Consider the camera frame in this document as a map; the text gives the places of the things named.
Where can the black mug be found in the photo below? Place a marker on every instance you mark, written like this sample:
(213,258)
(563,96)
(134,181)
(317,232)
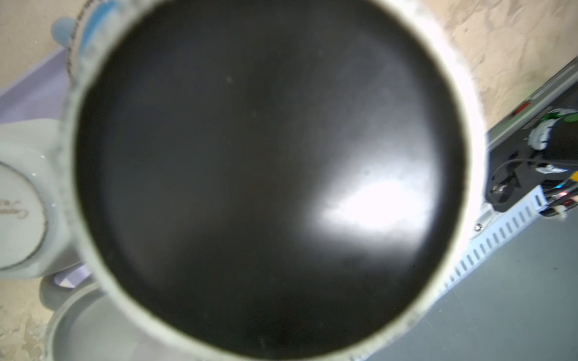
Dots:
(279,180)

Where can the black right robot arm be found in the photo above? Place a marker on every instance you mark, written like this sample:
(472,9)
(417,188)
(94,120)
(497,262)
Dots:
(555,141)

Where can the teal dotted floral mug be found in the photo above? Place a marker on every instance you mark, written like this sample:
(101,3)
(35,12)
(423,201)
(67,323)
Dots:
(75,34)

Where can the grey mug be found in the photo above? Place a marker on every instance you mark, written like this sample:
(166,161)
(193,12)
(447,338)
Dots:
(86,325)

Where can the white pink mug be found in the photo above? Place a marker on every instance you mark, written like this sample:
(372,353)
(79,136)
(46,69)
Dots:
(35,237)

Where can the lavender tray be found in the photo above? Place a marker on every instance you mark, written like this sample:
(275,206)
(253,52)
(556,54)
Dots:
(39,94)

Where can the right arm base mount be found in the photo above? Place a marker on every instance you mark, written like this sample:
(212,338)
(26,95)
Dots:
(512,174)

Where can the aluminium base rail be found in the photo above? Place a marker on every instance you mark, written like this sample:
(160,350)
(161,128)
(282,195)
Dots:
(513,295)

